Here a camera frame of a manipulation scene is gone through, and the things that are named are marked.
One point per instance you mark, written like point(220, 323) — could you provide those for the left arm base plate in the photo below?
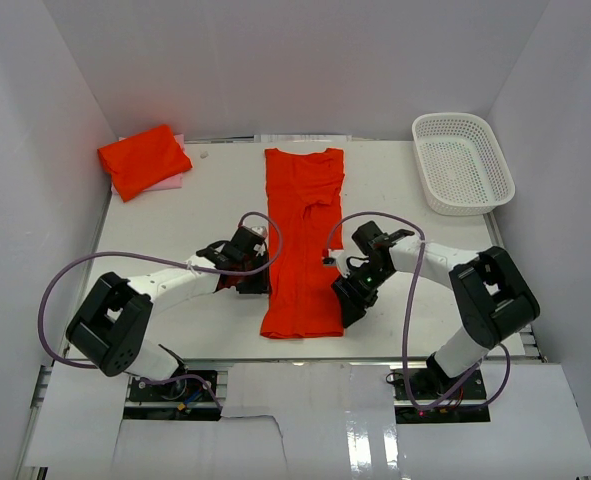
point(185, 400)

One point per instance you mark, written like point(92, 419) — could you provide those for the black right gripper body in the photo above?
point(363, 284)

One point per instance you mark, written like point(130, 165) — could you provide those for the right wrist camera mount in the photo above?
point(336, 258)

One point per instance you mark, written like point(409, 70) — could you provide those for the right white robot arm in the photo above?
point(492, 297)

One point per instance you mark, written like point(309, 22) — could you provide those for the white perforated plastic basket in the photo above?
point(461, 166)

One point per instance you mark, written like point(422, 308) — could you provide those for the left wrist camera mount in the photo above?
point(260, 231)

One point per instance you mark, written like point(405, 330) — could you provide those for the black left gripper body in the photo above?
point(257, 282)

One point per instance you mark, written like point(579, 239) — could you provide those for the orange t-shirt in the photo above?
point(139, 162)
point(304, 200)

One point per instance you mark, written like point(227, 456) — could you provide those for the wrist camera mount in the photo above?
point(260, 231)
point(336, 258)

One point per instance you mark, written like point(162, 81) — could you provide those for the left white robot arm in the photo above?
point(110, 326)

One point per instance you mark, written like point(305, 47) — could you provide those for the aluminium frame rail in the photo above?
point(24, 471)

